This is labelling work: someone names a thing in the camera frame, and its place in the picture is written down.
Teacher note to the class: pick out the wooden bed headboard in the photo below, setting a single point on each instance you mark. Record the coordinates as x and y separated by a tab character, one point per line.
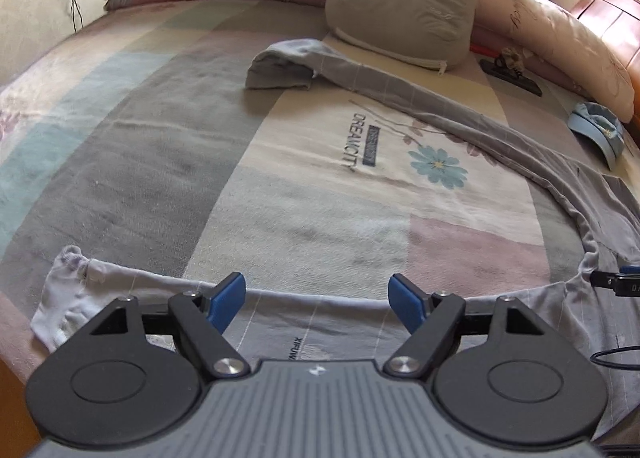
615	18

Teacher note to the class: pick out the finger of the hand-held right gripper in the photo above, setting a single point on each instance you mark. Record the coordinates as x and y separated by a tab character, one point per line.
605	280
631	270

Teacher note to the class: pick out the grey cat face cushion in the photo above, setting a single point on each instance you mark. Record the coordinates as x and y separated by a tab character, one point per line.
400	13

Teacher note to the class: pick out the red object behind cushion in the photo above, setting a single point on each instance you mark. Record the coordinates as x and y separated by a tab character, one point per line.
482	48

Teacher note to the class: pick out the black hair clip with flower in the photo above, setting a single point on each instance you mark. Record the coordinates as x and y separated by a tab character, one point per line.
510	76

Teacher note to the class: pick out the grey pants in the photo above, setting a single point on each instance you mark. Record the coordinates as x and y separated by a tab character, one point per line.
400	88

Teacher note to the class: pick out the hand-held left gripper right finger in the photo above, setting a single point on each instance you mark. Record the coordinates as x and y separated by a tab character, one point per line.
407	303

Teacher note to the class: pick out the blue cap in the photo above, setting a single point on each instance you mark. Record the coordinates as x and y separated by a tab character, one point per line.
600	133

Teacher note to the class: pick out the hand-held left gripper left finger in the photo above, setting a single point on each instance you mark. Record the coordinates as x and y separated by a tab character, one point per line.
227	298

